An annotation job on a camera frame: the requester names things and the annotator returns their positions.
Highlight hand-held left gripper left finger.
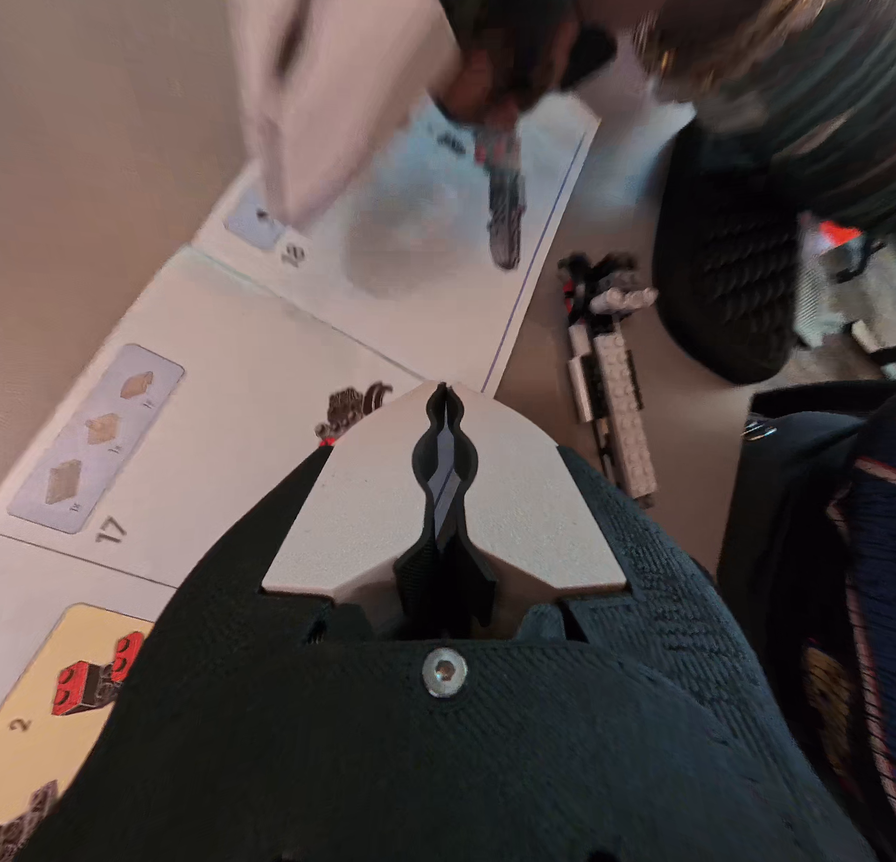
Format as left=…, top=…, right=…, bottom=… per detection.
left=260, top=382, right=449, bottom=621

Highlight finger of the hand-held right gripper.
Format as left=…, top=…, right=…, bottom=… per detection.
left=225, top=0, right=310, bottom=222
left=272, top=0, right=464, bottom=224

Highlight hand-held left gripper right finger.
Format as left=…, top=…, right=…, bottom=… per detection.
left=441, top=382, right=629, bottom=626

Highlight grey toy brick model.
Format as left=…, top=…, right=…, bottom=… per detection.
left=558, top=250, right=660, bottom=509

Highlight instruction booklet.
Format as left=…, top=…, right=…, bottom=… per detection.
left=0, top=92, right=602, bottom=849

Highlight person's right forearm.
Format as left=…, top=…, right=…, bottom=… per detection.
left=658, top=0, right=896, bottom=233

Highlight grey desk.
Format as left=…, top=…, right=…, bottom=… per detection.
left=0, top=0, right=750, bottom=576

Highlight person's right hand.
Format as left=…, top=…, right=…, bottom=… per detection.
left=433, top=26, right=583, bottom=139

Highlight black mesh cushion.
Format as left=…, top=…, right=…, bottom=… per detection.
left=651, top=117, right=802, bottom=386

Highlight navy printed clothing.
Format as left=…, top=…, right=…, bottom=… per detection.
left=798, top=379, right=896, bottom=862

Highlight gold bangle bracelets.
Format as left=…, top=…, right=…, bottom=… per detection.
left=629, top=5, right=709, bottom=88

